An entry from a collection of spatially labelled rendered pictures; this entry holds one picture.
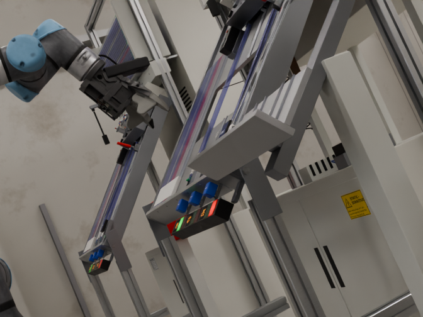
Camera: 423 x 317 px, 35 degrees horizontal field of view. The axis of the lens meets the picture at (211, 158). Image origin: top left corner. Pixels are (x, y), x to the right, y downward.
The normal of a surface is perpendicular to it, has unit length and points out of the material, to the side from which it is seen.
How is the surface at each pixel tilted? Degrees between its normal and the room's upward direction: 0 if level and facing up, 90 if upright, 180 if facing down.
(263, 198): 90
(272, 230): 90
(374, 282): 90
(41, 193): 90
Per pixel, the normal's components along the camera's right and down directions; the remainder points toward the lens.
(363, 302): -0.86, 0.34
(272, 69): 0.32, -0.22
